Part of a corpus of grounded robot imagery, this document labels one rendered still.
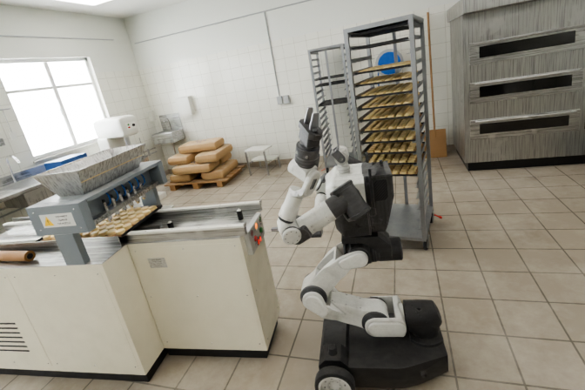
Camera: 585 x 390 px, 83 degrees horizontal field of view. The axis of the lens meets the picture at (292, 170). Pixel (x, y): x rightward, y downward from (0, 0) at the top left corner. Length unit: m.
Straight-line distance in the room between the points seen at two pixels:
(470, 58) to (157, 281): 3.86
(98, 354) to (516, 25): 4.70
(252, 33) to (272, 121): 1.47
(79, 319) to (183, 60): 4.98
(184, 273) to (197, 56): 4.84
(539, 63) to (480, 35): 0.70
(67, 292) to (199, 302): 0.71
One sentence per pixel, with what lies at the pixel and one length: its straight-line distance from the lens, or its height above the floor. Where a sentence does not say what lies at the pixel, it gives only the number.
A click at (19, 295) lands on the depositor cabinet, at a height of 0.66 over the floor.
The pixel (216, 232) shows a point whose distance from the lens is 1.80.
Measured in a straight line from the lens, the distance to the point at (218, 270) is 1.91.
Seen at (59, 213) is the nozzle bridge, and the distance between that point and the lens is 2.00.
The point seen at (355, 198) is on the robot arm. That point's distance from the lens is 1.33.
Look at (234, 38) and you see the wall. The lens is 5.99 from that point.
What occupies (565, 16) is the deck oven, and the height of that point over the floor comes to 1.64.
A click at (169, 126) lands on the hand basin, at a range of 6.90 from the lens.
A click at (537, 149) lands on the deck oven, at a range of 4.83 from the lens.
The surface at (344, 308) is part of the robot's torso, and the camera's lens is 1.90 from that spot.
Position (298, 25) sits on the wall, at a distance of 5.61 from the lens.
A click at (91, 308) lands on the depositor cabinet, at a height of 0.56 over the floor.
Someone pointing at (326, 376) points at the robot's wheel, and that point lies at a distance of 1.88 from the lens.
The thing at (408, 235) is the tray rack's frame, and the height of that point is 0.15.
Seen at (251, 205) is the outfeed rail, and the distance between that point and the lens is 2.00.
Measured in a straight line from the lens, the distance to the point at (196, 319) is 2.21.
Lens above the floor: 1.61
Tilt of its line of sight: 17 degrees down
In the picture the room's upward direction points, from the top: 10 degrees counter-clockwise
